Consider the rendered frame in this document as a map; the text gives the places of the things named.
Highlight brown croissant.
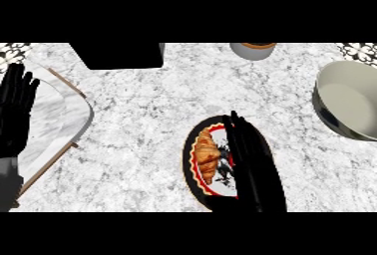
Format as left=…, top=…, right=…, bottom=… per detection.
left=193, top=129, right=222, bottom=185

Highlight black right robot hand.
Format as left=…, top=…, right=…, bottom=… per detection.
left=203, top=110, right=289, bottom=213

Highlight white marble board, wooden edges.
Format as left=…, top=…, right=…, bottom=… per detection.
left=17, top=59, right=97, bottom=201

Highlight grey cup with brown rim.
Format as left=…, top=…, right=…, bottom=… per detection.
left=228, top=42, right=278, bottom=62

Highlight grey bowl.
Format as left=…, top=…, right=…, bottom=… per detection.
left=311, top=60, right=377, bottom=143

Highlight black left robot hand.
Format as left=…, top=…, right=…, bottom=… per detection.
left=0, top=63, right=42, bottom=159

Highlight black-rimmed red patterned plate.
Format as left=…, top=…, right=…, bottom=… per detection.
left=182, top=115, right=277, bottom=212

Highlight black appliance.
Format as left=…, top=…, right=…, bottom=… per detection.
left=68, top=42, right=169, bottom=71

